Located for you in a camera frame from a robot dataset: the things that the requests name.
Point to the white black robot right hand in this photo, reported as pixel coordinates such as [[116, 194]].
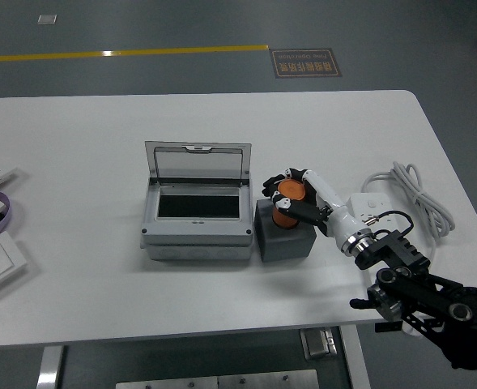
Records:
[[338, 221]]

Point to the orange cylinder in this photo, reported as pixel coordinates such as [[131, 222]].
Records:
[[290, 189]]

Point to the grey box with clear lid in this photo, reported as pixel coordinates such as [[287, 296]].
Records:
[[195, 231]]

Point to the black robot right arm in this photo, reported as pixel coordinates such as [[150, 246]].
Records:
[[408, 283]]

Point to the grey cube with round hole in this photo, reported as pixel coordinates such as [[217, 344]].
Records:
[[286, 245]]

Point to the white power strip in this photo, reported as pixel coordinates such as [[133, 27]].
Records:
[[369, 202]]

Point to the black table control panel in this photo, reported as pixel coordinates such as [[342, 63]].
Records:
[[386, 326]]

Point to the white table leg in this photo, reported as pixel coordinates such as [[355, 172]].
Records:
[[357, 360], [51, 368]]

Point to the brown floor sign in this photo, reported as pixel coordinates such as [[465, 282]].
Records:
[[306, 63]]

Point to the small grey floor plate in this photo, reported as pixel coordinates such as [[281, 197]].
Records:
[[47, 19]]

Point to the metal bracket under table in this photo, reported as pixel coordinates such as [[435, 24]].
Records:
[[318, 344]]

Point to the metal base plate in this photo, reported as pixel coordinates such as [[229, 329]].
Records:
[[167, 384]]

